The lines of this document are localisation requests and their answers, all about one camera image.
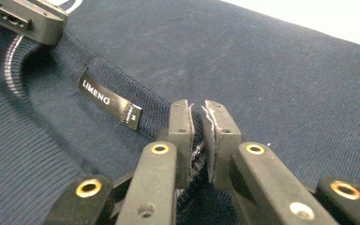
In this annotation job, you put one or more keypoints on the dark knitted vest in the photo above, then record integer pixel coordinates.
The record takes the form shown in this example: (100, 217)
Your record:
(247, 78)

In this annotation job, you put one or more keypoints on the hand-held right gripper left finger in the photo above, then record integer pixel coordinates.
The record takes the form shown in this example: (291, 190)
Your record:
(168, 146)

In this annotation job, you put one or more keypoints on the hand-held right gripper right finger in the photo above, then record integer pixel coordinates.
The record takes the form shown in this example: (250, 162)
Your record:
(231, 146)

